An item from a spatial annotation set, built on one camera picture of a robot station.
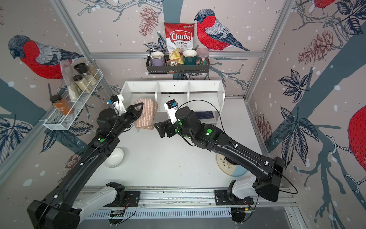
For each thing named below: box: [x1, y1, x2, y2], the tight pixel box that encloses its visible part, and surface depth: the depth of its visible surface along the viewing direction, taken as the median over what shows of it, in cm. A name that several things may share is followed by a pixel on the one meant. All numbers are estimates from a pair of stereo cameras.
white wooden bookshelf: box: [120, 79, 226, 125], surface depth 85 cm
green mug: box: [183, 49, 198, 66], surface depth 85 cm
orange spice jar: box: [49, 94, 75, 115], surface depth 68 cm
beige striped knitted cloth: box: [134, 98, 159, 130], surface depth 69 cm
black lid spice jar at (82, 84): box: [72, 74, 92, 94], surface depth 78 cm
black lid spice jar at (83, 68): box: [73, 62, 98, 87], surface depth 81 cm
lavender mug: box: [150, 51, 165, 67], surface depth 85 cm
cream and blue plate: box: [216, 153, 248, 177], surface depth 85 cm
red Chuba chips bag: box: [163, 22, 195, 54], surface depth 81 cm
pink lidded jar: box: [195, 47, 210, 66], surface depth 87 cm
